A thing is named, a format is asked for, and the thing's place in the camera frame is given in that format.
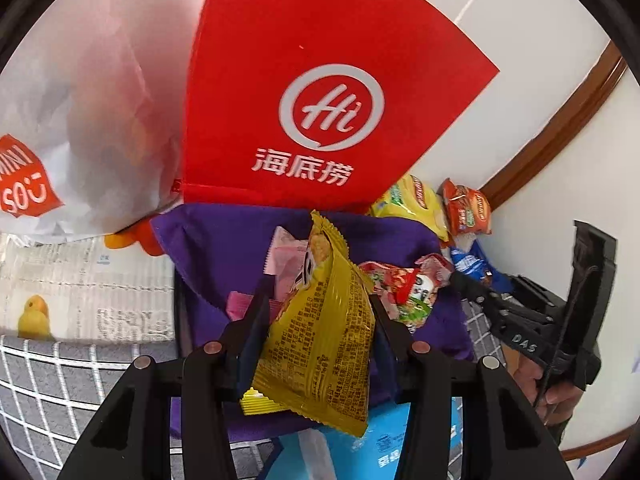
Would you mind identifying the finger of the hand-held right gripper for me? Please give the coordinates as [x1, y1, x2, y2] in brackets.
[450, 270, 556, 322]
[480, 305, 556, 366]

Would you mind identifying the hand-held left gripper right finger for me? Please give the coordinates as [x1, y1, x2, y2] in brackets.
[367, 295, 573, 480]

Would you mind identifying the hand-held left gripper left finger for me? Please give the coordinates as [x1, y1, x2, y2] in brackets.
[57, 277, 273, 480]

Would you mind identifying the blue snack packet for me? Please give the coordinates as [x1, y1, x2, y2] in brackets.
[449, 240, 516, 293]

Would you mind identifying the green snack packet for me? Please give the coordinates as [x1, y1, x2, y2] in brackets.
[387, 285, 441, 333]

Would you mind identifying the pink snack packet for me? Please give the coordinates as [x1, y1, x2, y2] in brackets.
[262, 226, 313, 301]
[226, 291, 286, 322]

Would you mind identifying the yellow snack packet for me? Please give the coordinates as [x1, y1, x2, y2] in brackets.
[239, 210, 377, 438]

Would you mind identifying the red gold candy packet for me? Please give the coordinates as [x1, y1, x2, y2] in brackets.
[359, 254, 455, 306]

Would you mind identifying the purple cloth bag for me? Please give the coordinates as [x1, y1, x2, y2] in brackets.
[150, 202, 476, 443]

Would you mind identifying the person's right hand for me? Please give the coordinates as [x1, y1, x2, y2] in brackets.
[512, 355, 583, 426]

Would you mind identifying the orange chip bag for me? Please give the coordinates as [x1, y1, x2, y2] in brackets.
[437, 178, 493, 237]

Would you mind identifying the blue tissue box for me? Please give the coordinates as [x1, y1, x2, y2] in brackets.
[265, 400, 463, 480]

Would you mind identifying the yellow chip bag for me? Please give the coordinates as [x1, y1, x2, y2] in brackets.
[370, 174, 451, 241]

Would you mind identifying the white printed sheet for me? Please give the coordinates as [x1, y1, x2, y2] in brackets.
[0, 232, 176, 343]

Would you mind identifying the grey checkered blanket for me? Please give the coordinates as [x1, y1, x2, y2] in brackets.
[0, 280, 521, 480]

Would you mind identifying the red paper bag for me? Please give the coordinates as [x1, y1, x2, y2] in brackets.
[172, 0, 501, 213]

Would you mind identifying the white plastic bag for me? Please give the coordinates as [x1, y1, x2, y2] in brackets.
[0, 0, 201, 246]

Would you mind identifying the brown wooden door frame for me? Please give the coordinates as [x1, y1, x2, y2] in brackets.
[477, 40, 628, 211]

